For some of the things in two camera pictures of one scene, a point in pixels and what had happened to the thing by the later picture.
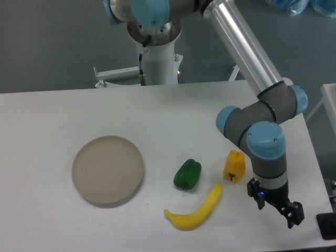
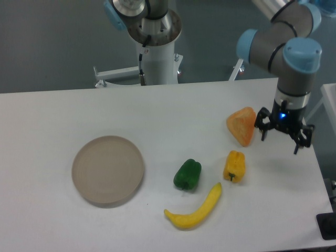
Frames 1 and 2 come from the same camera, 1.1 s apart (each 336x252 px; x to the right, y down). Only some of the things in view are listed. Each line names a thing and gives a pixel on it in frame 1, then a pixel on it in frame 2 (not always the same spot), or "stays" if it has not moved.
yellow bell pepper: [234, 167] stays
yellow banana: [192, 220] stays
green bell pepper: [187, 176] stays
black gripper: [293, 211] -> [284, 117]
